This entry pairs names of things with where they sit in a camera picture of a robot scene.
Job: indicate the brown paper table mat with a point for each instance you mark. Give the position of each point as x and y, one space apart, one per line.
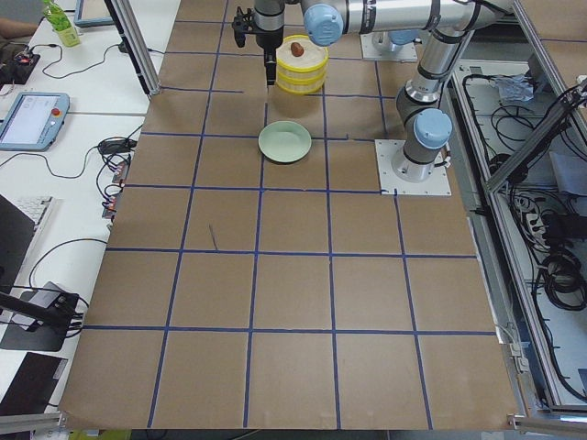
239 292

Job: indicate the blue teach pendant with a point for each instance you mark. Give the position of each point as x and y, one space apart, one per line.
34 121
91 13

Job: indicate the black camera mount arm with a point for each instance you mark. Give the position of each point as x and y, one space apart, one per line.
46 306

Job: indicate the yellow bottom steamer layer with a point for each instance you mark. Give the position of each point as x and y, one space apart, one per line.
300 86

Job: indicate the yellow steamer layer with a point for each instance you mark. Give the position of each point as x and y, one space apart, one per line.
300 86
312 63

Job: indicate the green drink bottle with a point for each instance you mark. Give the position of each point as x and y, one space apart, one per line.
60 23

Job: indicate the brown bun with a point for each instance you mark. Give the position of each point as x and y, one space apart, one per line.
296 49

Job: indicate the black power adapter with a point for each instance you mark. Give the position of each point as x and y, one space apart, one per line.
116 146

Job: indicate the yellow top steamer layer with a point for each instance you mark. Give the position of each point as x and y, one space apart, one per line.
312 63

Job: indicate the pale green plate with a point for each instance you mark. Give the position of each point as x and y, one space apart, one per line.
284 141

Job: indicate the aluminium frame post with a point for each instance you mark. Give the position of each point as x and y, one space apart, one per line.
128 29

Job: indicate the white keyboard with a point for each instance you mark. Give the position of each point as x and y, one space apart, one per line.
38 208

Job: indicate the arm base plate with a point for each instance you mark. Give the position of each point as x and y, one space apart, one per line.
378 47
399 176

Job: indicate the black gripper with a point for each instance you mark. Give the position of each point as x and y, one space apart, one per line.
267 38

